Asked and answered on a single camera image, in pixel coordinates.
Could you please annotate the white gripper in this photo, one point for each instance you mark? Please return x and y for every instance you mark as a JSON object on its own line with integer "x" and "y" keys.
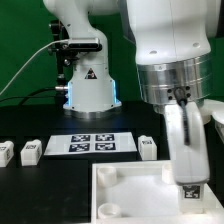
{"x": 189, "y": 162}

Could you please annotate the white square table top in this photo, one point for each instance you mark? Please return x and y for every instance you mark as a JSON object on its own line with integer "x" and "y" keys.
{"x": 137, "y": 193}

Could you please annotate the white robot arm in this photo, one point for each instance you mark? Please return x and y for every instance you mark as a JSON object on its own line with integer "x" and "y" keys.
{"x": 173, "y": 64}

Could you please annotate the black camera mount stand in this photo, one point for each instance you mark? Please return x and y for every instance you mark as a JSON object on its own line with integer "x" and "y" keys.
{"x": 64, "y": 58}

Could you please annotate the white AprilTag marker sheet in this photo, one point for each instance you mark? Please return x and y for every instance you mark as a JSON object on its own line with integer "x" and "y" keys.
{"x": 78, "y": 144}

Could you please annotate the silver camera on stand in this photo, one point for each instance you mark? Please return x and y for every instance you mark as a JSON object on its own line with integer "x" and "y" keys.
{"x": 85, "y": 44}

